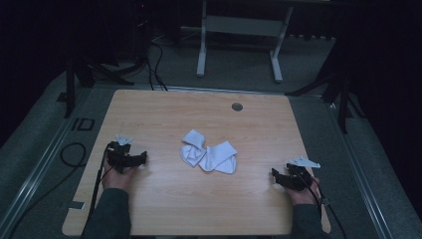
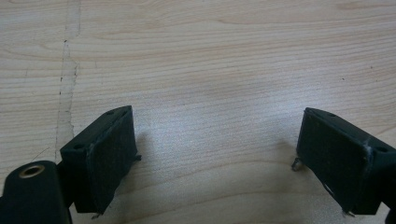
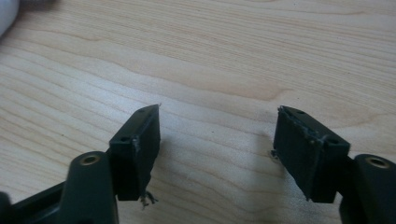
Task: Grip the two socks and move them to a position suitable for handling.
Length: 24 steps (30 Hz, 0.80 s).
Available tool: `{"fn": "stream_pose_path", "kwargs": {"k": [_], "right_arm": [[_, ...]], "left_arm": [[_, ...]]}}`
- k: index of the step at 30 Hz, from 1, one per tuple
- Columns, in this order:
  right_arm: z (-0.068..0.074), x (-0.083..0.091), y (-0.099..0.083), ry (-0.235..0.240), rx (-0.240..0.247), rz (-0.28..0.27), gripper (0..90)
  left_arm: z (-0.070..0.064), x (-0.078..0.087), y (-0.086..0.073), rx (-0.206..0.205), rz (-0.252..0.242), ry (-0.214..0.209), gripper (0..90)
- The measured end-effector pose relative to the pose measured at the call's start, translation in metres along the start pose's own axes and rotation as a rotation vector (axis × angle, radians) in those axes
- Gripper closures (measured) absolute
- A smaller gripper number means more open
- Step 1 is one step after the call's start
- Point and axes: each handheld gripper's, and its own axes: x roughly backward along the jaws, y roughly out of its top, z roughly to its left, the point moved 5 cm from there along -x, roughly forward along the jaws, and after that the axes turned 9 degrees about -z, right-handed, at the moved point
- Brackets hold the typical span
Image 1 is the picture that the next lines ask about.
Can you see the white sock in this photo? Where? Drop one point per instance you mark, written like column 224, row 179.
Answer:
column 219, row 159
column 192, row 149

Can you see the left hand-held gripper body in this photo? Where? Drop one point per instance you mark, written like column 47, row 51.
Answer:
column 117, row 156

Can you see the black metal stand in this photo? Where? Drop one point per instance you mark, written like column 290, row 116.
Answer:
column 343, row 99
column 70, row 89

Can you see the metal floor rail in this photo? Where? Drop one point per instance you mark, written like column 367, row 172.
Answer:
column 40, row 172
column 361, row 172

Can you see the white metal desk frame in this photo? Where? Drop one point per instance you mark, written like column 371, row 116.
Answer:
column 244, row 26

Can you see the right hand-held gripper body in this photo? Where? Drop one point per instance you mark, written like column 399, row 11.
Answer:
column 297, row 179

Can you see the dark computer tower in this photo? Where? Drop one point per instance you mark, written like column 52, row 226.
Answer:
column 142, row 30

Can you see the person's right hand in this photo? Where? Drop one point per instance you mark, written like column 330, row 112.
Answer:
column 303, row 197

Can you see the person's left hand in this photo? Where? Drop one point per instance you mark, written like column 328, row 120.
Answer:
column 116, row 181

